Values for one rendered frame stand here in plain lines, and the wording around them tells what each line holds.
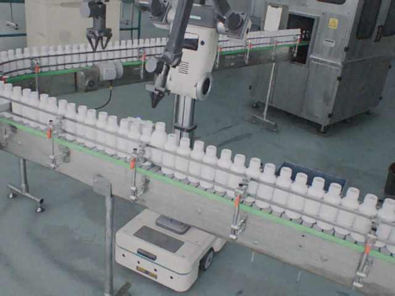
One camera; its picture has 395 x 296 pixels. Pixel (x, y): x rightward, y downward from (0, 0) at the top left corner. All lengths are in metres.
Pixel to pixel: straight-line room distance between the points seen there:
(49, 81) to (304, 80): 3.24
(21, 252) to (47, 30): 3.29
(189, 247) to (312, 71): 3.26
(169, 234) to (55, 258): 0.75
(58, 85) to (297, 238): 2.12
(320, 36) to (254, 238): 3.81
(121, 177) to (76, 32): 4.09
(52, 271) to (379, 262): 1.91
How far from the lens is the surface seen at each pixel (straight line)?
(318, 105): 5.26
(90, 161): 1.91
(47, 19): 5.55
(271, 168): 1.51
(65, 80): 3.15
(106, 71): 3.11
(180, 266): 2.44
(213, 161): 1.58
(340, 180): 2.07
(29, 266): 2.84
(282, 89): 5.50
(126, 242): 2.58
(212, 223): 1.67
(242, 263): 2.90
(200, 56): 2.17
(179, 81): 2.25
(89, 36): 1.93
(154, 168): 1.75
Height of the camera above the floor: 1.82
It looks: 24 degrees down
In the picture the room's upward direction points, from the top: 6 degrees clockwise
